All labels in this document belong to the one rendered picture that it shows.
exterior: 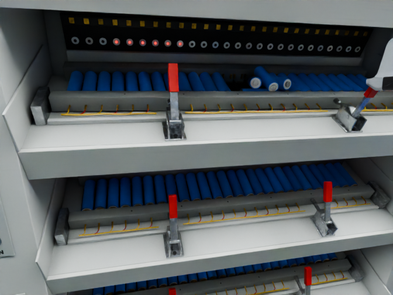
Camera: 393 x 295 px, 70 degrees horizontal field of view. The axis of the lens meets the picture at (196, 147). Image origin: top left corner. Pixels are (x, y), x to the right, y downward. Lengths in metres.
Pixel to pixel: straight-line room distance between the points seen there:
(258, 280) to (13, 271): 0.43
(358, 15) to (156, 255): 0.43
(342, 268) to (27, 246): 0.61
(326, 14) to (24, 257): 0.49
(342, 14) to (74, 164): 0.38
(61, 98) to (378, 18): 0.42
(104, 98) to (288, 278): 0.51
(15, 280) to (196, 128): 0.31
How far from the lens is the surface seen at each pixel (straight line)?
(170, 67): 0.36
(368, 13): 0.45
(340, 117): 0.48
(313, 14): 0.40
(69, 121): 0.39
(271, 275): 0.66
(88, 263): 0.46
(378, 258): 0.72
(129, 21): 0.48
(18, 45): 0.41
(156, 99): 0.40
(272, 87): 0.46
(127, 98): 0.40
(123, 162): 0.36
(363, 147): 0.50
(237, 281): 0.63
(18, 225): 0.42
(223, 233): 0.49
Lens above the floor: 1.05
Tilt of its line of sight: 21 degrees down
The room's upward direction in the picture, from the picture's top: 2 degrees clockwise
